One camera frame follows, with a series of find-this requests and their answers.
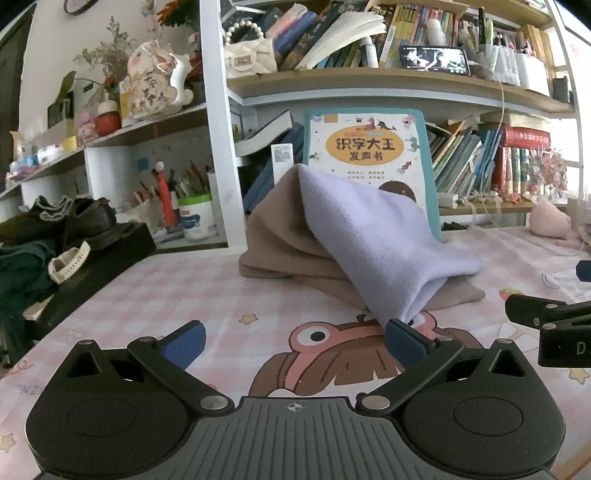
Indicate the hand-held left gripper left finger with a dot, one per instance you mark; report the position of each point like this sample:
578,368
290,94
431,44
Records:
187,344

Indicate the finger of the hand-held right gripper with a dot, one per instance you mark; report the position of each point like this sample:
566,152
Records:
535,310
584,269

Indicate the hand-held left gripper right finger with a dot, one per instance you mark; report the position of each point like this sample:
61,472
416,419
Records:
404,344

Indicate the lavender and tan sweater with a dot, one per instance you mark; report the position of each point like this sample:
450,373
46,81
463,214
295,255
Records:
369,240

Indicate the white printed packet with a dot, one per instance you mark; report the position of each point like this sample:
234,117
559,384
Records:
565,279

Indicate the colourful bead ornaments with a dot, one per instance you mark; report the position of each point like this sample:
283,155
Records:
547,173

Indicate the white pen tub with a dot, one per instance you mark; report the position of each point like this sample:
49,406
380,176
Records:
197,219

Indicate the white charger adapter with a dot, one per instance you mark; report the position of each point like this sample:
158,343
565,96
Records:
446,199

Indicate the row of red thick books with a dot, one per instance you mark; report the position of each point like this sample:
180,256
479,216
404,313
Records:
521,138

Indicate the red tassel ornament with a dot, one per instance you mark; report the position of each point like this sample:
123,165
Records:
164,198

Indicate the black leather shoe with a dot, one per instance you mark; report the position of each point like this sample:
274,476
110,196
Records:
94,221
32,217

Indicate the bunch of pens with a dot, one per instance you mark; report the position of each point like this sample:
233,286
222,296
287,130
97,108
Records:
194,182

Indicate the row of leaning thin books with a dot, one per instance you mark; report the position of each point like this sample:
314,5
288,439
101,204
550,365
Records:
461,157

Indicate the dark green cloth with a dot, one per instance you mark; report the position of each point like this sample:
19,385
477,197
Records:
23,281

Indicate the row of blue books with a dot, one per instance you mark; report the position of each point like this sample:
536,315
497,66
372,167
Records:
263,184

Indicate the small black box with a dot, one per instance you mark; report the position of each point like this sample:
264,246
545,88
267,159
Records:
560,89

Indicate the teal children's picture book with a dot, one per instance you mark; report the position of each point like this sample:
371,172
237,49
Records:
364,143

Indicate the white and orange carton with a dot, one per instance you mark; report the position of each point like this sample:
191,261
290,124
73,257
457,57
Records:
282,157

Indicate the group of white bottles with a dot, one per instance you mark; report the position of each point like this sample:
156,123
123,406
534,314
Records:
512,60

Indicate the thick dark hardcover book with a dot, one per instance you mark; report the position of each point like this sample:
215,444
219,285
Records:
265,134

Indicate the white and wood bookshelf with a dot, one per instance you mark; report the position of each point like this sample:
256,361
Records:
217,115

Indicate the red and white round doll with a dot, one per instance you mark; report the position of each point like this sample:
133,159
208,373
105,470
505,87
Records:
108,121

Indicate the group of small colourful boxes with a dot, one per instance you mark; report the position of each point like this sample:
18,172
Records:
46,152

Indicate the black smartphone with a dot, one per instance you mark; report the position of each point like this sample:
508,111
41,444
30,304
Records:
434,60

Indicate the white lucky cat figure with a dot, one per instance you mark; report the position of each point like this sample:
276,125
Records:
147,83

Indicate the row of upright shelf books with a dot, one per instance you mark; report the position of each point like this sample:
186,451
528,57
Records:
415,23

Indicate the dried flower bunch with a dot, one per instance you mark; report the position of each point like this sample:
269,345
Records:
108,55

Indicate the open white-paged book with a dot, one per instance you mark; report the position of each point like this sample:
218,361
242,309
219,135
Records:
341,37

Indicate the round wall clock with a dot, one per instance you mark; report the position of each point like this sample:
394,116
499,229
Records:
81,4

